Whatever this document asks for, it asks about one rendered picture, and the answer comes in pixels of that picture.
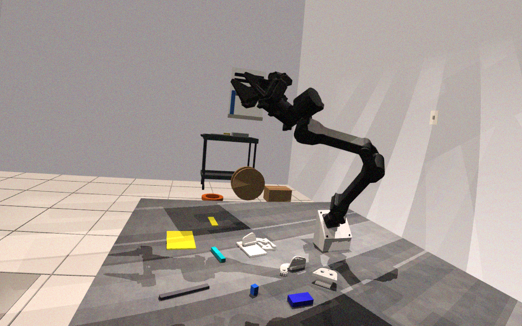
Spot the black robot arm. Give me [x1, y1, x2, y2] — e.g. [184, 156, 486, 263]
[277, 88, 385, 228]

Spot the cyan rectangular block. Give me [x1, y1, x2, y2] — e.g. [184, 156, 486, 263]
[211, 247, 226, 262]

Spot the white curved jaw with gear teeth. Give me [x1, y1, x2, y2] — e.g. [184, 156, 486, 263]
[242, 233, 268, 246]

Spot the blue rectangular block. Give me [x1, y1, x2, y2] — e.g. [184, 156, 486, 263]
[250, 284, 259, 296]
[287, 292, 314, 307]

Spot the dark grey long bar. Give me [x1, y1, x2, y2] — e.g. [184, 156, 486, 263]
[159, 283, 209, 301]

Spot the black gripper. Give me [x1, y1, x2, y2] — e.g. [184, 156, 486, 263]
[231, 72, 289, 118]

